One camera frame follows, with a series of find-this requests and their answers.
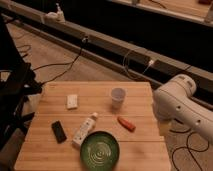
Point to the green ceramic plate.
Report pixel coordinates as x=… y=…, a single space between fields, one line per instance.
x=99 y=151

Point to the white object on rail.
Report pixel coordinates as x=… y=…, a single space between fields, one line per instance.
x=58 y=15

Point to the white plastic bottle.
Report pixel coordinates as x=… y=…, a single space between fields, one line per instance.
x=86 y=127

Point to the black equipment stand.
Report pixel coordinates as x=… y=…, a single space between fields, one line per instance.
x=20 y=83

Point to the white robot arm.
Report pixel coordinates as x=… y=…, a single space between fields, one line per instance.
x=172 y=100

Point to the long metal floor rail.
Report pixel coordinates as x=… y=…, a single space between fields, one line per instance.
x=179 y=44

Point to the black rectangular phone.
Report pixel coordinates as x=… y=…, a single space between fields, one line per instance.
x=58 y=132

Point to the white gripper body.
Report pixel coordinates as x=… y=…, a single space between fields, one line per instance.
x=164 y=127

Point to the white sponge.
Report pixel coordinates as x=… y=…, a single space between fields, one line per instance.
x=72 y=101

